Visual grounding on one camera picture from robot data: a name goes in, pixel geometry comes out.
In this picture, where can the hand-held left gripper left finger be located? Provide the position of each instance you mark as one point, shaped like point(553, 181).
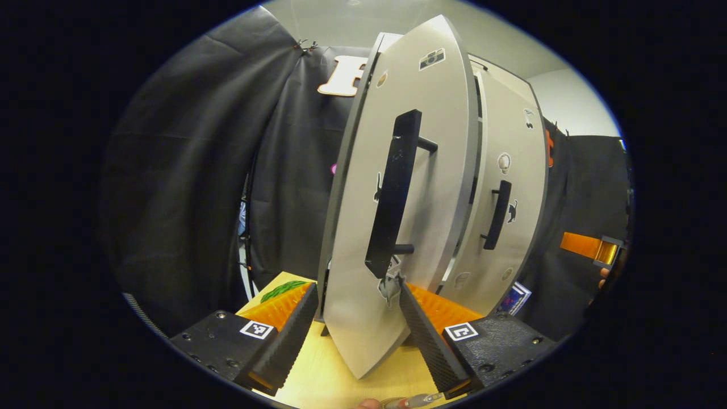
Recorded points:
point(287, 341)

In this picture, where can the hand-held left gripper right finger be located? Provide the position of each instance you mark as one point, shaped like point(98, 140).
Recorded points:
point(431, 346)

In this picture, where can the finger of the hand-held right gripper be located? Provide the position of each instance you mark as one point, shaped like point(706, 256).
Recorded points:
point(579, 244)

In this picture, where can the grey cabinet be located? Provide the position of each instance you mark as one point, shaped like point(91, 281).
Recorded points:
point(341, 187)

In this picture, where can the green leafy item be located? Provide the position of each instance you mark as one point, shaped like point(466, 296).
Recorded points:
point(278, 291)

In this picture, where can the blue and white box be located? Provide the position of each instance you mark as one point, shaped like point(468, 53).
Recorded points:
point(515, 298)

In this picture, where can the black backdrop cloth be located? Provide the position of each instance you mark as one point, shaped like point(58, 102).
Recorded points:
point(187, 170)

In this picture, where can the black binder clip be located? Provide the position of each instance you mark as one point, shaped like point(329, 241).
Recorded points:
point(312, 46)
point(300, 44)

